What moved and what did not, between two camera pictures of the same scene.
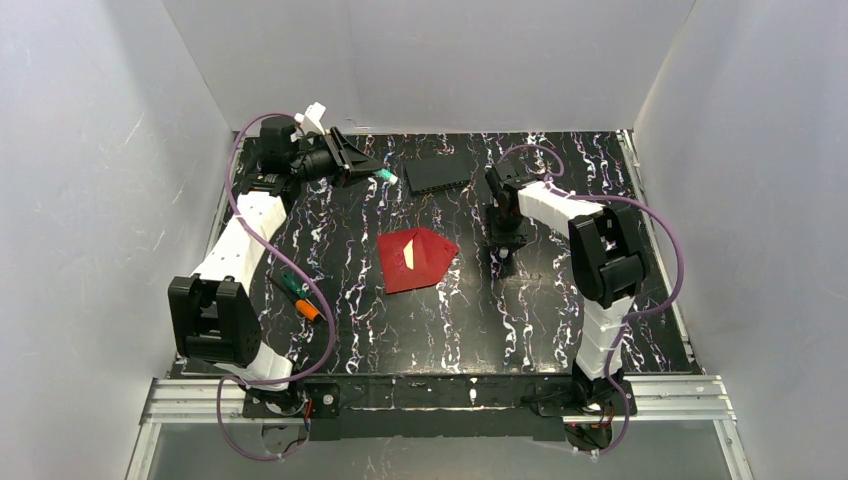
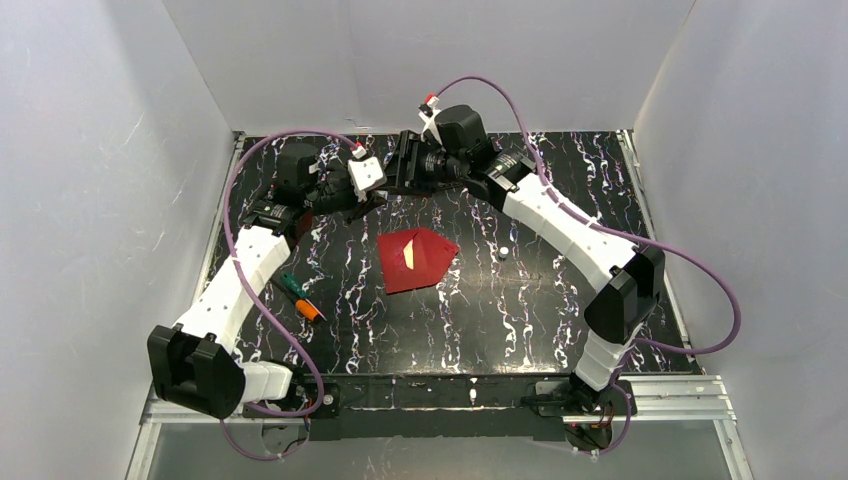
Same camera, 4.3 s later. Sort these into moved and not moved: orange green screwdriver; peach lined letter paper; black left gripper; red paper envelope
Moved: black left gripper
Not moved: red paper envelope; peach lined letter paper; orange green screwdriver
